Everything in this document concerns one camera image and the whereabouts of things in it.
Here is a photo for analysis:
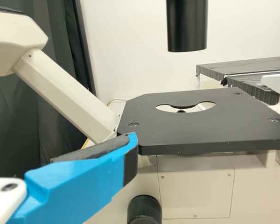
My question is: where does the black platform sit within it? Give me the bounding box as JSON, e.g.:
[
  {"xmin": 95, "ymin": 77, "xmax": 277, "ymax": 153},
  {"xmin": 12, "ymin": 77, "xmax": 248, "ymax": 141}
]
[
  {"xmin": 196, "ymin": 55, "xmax": 280, "ymax": 79},
  {"xmin": 225, "ymin": 76, "xmax": 280, "ymax": 105}
]

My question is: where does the cream microscope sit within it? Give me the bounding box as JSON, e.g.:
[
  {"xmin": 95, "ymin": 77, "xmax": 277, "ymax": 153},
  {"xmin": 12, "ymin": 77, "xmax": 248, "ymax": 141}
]
[{"xmin": 0, "ymin": 0, "xmax": 280, "ymax": 224}]

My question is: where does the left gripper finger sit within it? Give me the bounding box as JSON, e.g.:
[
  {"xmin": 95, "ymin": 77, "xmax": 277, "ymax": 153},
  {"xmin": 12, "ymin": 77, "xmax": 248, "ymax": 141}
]
[{"xmin": 10, "ymin": 132, "xmax": 139, "ymax": 224}]

